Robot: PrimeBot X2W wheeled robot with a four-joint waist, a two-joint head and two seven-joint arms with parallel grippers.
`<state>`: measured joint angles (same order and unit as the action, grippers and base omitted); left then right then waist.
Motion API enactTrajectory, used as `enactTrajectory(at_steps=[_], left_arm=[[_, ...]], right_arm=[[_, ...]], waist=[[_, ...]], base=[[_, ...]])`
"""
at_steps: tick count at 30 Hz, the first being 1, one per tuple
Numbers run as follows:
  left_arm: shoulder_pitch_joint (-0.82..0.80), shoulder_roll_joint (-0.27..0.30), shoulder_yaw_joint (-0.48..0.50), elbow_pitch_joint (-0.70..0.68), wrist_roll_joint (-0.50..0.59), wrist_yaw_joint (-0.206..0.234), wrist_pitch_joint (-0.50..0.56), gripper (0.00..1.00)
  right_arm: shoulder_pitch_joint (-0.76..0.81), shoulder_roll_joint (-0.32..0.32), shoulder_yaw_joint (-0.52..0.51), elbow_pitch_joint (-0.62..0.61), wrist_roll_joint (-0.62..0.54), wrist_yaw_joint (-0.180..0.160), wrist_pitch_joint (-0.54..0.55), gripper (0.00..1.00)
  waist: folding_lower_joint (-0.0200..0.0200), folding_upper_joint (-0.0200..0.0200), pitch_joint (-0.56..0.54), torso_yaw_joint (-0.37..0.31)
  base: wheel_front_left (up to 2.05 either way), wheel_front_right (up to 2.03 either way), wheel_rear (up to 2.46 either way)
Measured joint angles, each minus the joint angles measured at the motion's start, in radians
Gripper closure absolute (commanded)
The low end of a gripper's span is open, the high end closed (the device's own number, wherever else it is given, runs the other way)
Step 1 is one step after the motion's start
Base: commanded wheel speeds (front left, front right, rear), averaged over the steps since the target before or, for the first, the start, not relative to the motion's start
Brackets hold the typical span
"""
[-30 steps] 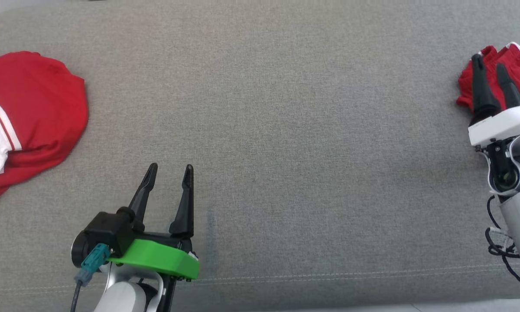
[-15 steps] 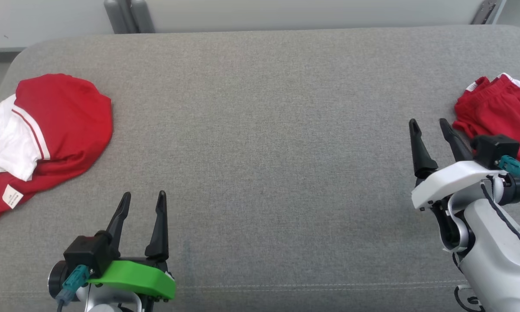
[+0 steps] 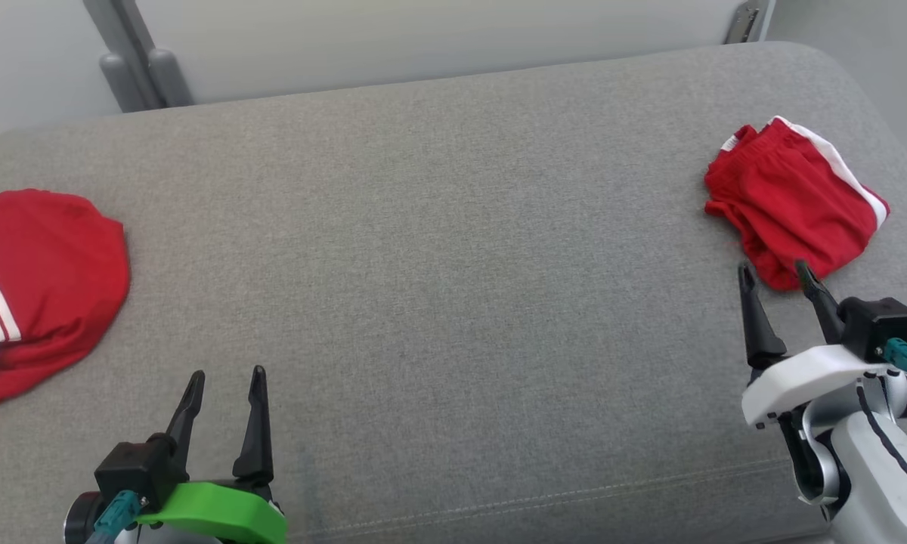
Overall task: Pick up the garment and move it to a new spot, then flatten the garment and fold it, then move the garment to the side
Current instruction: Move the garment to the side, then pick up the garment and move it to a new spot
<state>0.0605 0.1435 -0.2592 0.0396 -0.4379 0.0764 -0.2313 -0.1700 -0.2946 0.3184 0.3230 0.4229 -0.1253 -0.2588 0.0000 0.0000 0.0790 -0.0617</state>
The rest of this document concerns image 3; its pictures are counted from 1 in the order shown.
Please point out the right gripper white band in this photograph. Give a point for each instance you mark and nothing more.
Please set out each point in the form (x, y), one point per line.
(809, 378)

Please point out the red shorts white stripe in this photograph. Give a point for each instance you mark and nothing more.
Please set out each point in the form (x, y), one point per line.
(786, 196)

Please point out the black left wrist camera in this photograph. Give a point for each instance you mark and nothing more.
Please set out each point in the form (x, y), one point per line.
(132, 468)

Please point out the grey double partition post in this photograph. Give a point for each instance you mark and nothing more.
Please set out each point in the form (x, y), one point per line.
(162, 75)

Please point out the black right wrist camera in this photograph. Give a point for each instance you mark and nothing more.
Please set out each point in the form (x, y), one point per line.
(877, 325)

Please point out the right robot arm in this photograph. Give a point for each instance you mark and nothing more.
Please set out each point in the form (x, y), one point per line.
(877, 491)

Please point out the red basketball jersey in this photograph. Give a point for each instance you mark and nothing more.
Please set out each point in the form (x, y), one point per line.
(53, 272)

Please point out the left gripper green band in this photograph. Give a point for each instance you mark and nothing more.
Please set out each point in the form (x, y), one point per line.
(219, 514)

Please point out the teal left camera connector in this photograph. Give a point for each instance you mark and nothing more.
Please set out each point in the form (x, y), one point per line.
(117, 514)

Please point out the grey fabric sofa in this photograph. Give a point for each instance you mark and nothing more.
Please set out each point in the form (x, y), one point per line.
(461, 264)

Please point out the grey partition post with bracket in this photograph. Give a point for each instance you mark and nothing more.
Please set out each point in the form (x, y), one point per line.
(744, 23)

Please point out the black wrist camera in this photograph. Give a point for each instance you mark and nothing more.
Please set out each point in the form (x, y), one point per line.
(877, 325)
(132, 468)

